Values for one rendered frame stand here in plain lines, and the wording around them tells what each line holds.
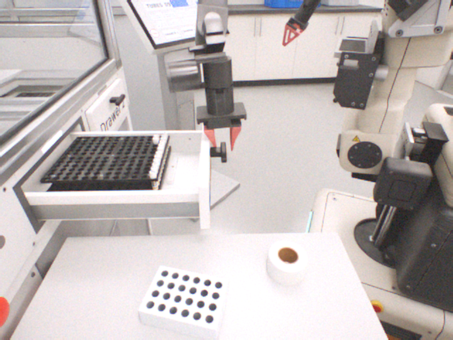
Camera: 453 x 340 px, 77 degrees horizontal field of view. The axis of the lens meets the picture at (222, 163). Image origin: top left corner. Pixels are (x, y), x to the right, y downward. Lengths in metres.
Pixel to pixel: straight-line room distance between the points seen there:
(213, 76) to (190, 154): 0.26
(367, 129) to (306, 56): 2.99
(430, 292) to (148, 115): 2.09
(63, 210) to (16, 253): 0.10
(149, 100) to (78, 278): 1.93
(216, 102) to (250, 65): 3.19
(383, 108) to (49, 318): 0.95
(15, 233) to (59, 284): 0.12
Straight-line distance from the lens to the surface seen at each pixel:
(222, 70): 0.55
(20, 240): 0.62
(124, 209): 0.56
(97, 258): 0.64
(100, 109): 0.87
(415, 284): 1.20
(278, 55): 3.82
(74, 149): 0.72
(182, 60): 0.56
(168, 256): 0.60
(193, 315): 0.49
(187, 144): 0.74
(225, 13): 0.59
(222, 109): 0.57
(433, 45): 0.99
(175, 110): 1.63
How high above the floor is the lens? 1.22
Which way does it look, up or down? 33 degrees down
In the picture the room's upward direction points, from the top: straight up
